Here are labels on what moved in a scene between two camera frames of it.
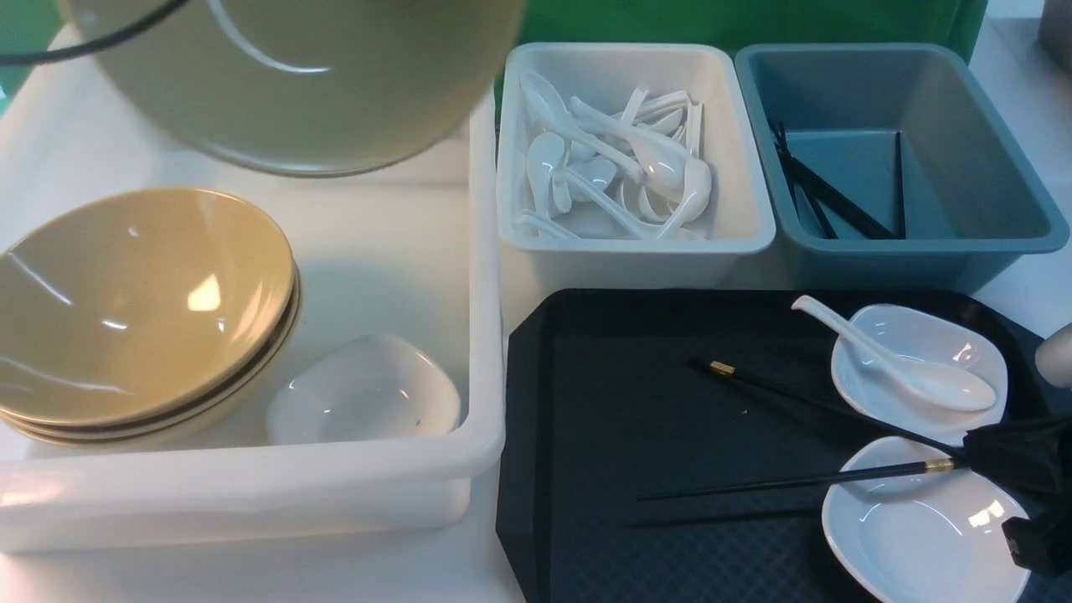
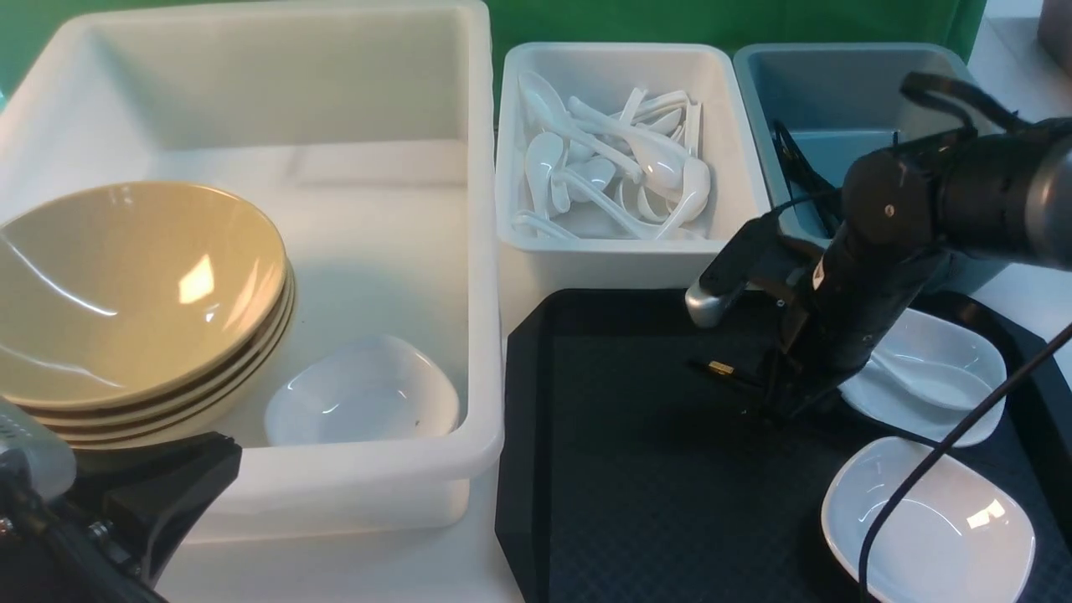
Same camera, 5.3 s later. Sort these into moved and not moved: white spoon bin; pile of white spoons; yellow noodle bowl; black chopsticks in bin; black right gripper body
Moved: black right gripper body; yellow noodle bowl
Not moved: pile of white spoons; black chopsticks in bin; white spoon bin
